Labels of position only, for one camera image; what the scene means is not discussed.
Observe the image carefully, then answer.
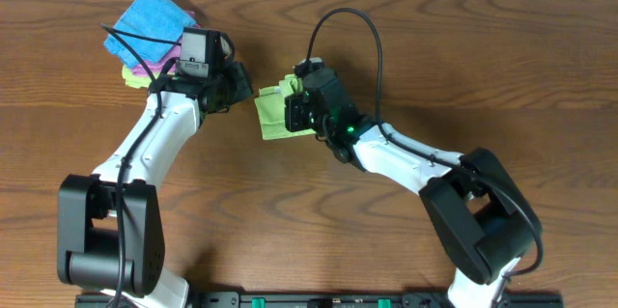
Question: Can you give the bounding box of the blue folded cloth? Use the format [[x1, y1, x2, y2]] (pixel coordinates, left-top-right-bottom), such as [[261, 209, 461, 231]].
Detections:
[[113, 0, 197, 65]]

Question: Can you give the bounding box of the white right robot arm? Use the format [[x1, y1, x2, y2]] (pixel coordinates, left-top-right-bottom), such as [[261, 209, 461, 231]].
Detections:
[[284, 91, 544, 307]]

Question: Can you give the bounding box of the green folded cloth in stack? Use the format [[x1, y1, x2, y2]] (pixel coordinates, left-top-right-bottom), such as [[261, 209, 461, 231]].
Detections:
[[122, 66, 152, 89]]

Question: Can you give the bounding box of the light green microfiber cloth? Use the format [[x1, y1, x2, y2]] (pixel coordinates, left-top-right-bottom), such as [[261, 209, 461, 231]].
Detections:
[[254, 74, 315, 140]]

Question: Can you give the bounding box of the pink folded cloth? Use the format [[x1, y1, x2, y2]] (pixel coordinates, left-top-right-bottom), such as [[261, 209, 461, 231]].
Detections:
[[129, 10, 197, 76]]

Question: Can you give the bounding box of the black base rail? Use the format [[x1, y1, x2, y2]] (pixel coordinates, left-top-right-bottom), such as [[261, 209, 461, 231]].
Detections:
[[74, 292, 565, 308]]

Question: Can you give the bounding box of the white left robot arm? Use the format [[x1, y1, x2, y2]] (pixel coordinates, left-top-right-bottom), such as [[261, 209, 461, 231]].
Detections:
[[57, 62, 253, 307]]

